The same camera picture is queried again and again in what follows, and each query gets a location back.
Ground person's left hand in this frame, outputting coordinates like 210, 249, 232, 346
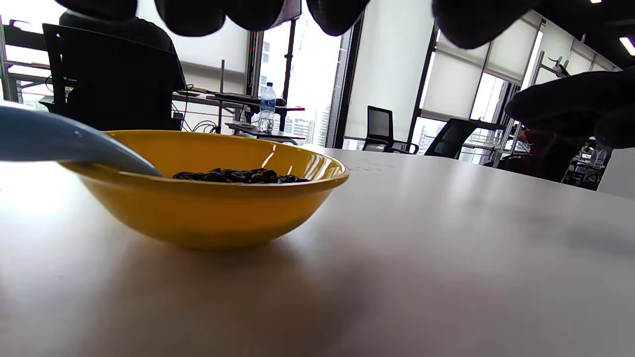
55, 0, 635, 149

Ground pile of coffee beans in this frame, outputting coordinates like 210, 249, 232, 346
172, 168, 311, 184

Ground blue baby spoon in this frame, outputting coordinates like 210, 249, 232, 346
0, 102, 164, 178

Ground black mesh office chair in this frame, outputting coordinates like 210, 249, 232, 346
362, 106, 420, 155
424, 118, 481, 160

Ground clear water bottle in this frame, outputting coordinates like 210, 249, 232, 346
258, 82, 277, 134

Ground white side table dark top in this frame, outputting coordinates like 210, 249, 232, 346
226, 121, 306, 146

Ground black desk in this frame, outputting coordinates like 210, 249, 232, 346
171, 88, 306, 133

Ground yellow bowl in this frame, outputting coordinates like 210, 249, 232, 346
60, 130, 350, 250

